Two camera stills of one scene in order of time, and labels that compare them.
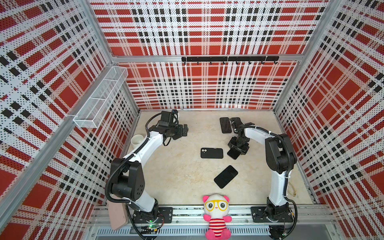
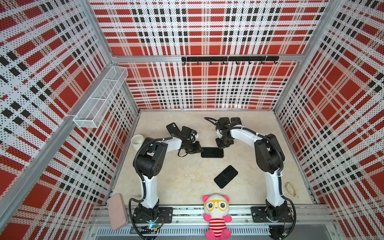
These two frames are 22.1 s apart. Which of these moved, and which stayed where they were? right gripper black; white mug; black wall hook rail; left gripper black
Moved: left gripper black; right gripper black
Stayed: white mug; black wall hook rail
